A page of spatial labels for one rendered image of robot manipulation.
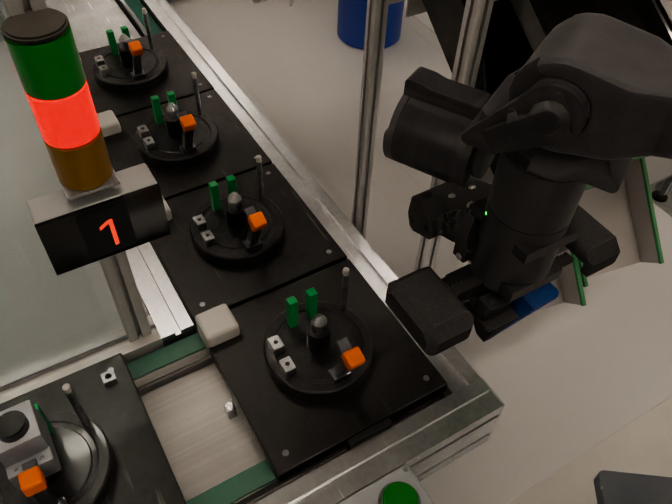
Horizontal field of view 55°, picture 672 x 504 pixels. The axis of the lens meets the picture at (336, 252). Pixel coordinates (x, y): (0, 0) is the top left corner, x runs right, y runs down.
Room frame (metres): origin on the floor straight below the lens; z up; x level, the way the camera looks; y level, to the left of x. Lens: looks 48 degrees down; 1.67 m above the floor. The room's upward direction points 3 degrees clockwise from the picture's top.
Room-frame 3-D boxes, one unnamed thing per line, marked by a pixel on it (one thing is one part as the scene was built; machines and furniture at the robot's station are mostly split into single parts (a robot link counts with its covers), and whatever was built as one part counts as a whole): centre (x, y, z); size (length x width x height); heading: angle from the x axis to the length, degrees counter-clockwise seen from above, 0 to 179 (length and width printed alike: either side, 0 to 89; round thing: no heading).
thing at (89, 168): (0.46, 0.24, 1.28); 0.05 x 0.05 x 0.05
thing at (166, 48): (1.07, 0.41, 1.01); 0.24 x 0.24 x 0.13; 33
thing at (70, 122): (0.46, 0.24, 1.33); 0.05 x 0.05 x 0.05
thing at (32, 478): (0.24, 0.28, 1.04); 0.04 x 0.02 x 0.08; 33
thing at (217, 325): (0.45, 0.02, 1.01); 0.24 x 0.24 x 0.13; 33
